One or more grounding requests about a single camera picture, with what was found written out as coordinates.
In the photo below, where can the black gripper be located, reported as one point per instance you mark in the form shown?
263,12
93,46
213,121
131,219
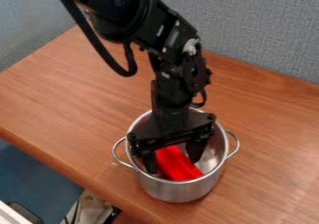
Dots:
173,123

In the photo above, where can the red plastic block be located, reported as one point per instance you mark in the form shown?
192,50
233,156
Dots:
175,164

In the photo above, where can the stainless steel pot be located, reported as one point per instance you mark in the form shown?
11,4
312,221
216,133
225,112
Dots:
221,147

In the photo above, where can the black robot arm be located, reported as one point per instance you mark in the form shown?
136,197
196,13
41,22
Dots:
115,24

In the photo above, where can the white black object at corner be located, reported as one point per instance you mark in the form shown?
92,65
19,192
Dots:
13,213

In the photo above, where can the metal table leg bracket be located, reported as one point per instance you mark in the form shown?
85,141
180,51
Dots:
91,210

